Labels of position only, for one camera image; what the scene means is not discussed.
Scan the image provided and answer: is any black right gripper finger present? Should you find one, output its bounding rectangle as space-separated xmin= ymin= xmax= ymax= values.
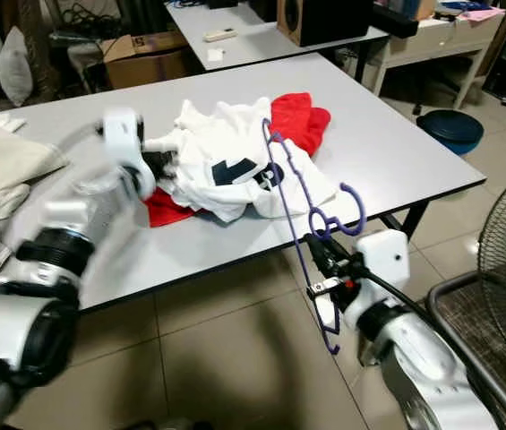
xmin=300 ymin=235 xmax=339 ymax=275
xmin=307 ymin=230 xmax=349 ymax=267

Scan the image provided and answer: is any purple plastic clothes hanger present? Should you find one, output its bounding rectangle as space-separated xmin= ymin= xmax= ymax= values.
xmin=262 ymin=116 xmax=368 ymax=357

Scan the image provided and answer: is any white T-shirt black print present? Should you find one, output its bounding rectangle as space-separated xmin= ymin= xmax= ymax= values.
xmin=167 ymin=97 xmax=343 ymax=225

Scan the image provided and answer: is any brown cardboard box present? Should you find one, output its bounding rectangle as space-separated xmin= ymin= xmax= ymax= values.
xmin=100 ymin=33 xmax=191 ymax=90

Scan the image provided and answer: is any red garment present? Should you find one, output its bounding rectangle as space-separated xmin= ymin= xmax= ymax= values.
xmin=143 ymin=91 xmax=332 ymax=229

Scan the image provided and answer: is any white remote control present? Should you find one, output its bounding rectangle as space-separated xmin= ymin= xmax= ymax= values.
xmin=203 ymin=30 xmax=238 ymax=43

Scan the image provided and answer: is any beige folded garment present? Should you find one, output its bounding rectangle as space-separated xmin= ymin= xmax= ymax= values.
xmin=0 ymin=121 xmax=70 ymax=279

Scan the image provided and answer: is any blue round stool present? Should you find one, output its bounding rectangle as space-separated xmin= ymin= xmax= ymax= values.
xmin=416 ymin=109 xmax=485 ymax=155

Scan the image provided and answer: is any black wooden speaker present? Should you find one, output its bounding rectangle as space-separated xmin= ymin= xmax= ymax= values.
xmin=278 ymin=0 xmax=377 ymax=47

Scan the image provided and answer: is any black oblong device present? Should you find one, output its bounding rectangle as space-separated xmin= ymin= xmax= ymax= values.
xmin=373 ymin=4 xmax=419 ymax=39

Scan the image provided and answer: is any beige desk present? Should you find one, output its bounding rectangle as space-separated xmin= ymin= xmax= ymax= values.
xmin=372 ymin=4 xmax=506 ymax=108

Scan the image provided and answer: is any pink paper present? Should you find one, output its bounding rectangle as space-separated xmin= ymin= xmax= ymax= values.
xmin=459 ymin=7 xmax=504 ymax=22

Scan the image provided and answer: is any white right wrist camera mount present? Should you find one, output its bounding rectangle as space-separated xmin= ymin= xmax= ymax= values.
xmin=342 ymin=230 xmax=410 ymax=332

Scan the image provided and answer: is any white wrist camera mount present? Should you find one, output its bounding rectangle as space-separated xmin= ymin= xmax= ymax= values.
xmin=103 ymin=107 xmax=157 ymax=200
xmin=342 ymin=230 xmax=410 ymax=332

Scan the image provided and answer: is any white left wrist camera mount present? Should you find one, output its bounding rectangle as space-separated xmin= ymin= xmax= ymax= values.
xmin=103 ymin=107 xmax=157 ymax=200

